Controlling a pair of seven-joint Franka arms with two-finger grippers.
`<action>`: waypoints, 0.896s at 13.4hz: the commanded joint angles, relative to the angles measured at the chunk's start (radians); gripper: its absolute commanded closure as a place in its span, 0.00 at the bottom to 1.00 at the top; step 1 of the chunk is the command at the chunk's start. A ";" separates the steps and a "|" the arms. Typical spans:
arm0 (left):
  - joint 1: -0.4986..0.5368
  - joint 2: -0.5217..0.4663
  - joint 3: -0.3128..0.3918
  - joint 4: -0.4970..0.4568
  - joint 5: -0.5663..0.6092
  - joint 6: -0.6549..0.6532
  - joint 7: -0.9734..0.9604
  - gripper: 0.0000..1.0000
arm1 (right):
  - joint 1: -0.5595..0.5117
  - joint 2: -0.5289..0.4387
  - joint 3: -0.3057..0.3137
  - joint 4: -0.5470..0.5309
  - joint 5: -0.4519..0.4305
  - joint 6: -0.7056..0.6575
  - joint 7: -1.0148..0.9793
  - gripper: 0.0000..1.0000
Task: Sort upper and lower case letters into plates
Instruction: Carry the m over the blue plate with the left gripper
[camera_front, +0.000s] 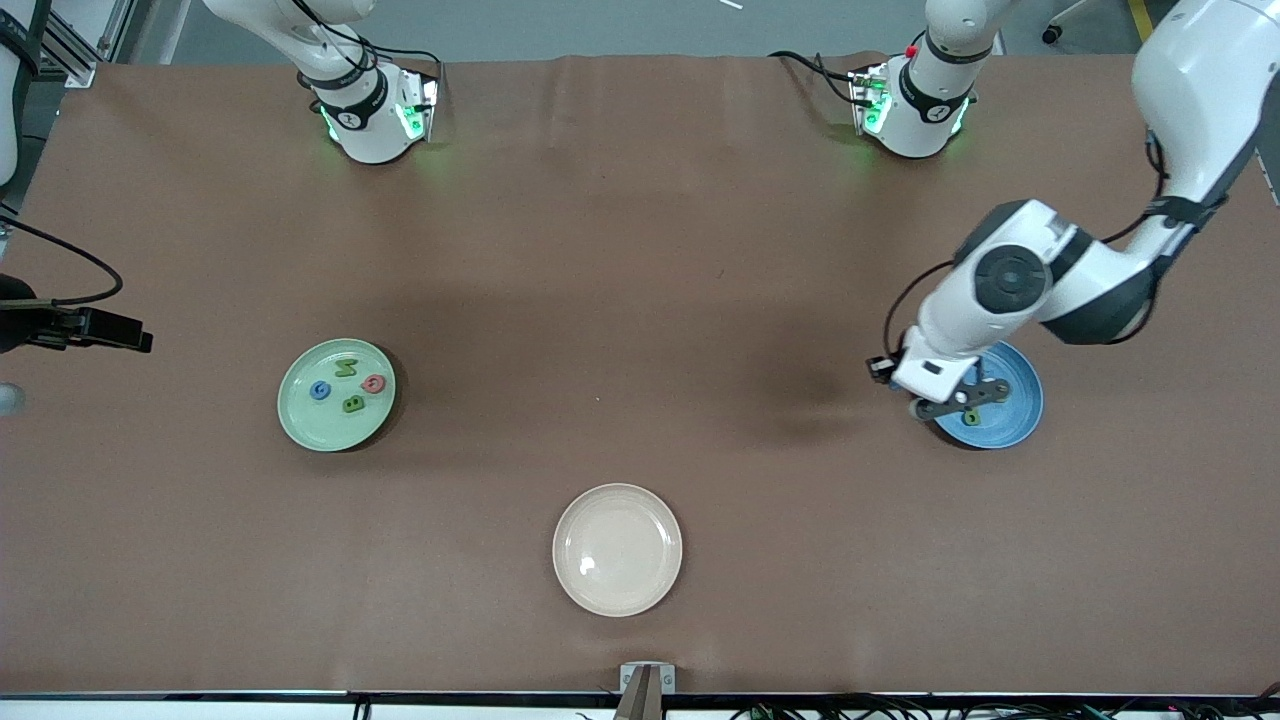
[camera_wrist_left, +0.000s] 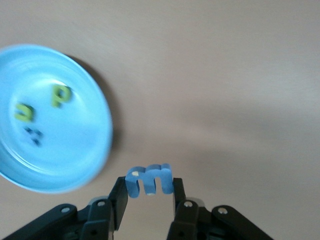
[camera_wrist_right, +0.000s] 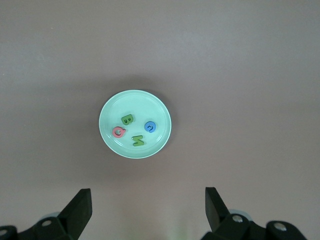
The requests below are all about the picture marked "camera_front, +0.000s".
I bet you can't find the blue plate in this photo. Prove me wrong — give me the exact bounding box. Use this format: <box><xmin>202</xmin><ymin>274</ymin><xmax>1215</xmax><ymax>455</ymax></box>
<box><xmin>932</xmin><ymin>342</ymin><xmax>1044</xmax><ymax>450</ymax></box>

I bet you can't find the green plate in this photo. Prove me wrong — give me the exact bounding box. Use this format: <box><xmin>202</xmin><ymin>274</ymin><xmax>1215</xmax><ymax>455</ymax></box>
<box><xmin>277</xmin><ymin>338</ymin><xmax>397</xmax><ymax>453</ymax></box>

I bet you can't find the brown table mat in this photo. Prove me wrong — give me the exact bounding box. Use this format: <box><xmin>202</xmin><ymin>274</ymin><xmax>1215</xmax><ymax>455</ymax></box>
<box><xmin>0</xmin><ymin>52</ymin><xmax>1280</xmax><ymax>698</ymax></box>

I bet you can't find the grey base connector plate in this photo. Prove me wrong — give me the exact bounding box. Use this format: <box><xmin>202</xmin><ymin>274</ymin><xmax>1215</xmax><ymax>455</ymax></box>
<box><xmin>395</xmin><ymin>68</ymin><xmax>442</xmax><ymax>146</ymax></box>
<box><xmin>850</xmin><ymin>62</ymin><xmax>894</xmax><ymax>136</ymax></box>

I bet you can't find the cream plate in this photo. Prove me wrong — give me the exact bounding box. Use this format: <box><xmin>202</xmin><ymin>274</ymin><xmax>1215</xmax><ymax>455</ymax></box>
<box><xmin>552</xmin><ymin>483</ymin><xmax>684</xmax><ymax>618</ymax></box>

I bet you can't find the office chair castor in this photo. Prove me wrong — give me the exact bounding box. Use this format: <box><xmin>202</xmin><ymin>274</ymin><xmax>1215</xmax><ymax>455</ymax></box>
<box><xmin>1042</xmin><ymin>0</ymin><xmax>1091</xmax><ymax>46</ymax></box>

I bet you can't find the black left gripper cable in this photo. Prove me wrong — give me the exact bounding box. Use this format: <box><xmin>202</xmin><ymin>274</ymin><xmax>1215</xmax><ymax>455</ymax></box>
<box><xmin>884</xmin><ymin>128</ymin><xmax>1173</xmax><ymax>361</ymax></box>

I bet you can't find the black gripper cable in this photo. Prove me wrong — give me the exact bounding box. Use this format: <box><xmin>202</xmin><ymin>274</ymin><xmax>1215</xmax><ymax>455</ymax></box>
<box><xmin>0</xmin><ymin>215</ymin><xmax>124</xmax><ymax>306</ymax></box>
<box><xmin>884</xmin><ymin>128</ymin><xmax>1173</xmax><ymax>361</ymax></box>

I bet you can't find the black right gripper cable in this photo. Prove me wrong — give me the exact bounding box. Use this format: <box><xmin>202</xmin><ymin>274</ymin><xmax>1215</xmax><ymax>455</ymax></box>
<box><xmin>0</xmin><ymin>215</ymin><xmax>124</xmax><ymax>306</ymax></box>

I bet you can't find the aluminium frame profile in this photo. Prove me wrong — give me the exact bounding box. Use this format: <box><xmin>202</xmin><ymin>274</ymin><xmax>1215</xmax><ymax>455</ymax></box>
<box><xmin>40</xmin><ymin>0</ymin><xmax>136</xmax><ymax>86</ymax></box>

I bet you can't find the black base cable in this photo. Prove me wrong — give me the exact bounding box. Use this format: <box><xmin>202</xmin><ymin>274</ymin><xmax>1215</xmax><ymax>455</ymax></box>
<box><xmin>355</xmin><ymin>35</ymin><xmax>444</xmax><ymax>81</ymax></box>
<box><xmin>768</xmin><ymin>48</ymin><xmax>863</xmax><ymax>109</ymax></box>

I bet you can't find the grey metal bracket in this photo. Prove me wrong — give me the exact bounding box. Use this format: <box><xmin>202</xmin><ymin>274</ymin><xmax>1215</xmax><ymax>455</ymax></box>
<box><xmin>619</xmin><ymin>661</ymin><xmax>677</xmax><ymax>696</ymax></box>

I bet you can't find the tan camera post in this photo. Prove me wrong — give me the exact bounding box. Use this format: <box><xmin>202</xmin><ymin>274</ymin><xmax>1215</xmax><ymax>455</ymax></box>
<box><xmin>610</xmin><ymin>666</ymin><xmax>666</xmax><ymax>720</ymax></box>

